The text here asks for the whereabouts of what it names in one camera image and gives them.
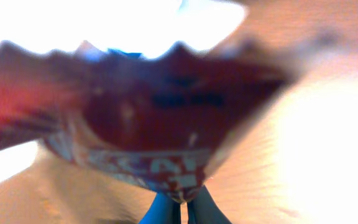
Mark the red Nescafe stick packet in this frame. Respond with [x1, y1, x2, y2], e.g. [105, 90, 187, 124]
[0, 41, 292, 203]

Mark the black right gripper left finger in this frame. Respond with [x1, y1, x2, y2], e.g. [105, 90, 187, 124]
[139, 193, 181, 224]

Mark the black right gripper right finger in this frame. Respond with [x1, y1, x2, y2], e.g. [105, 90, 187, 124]
[187, 185, 232, 224]

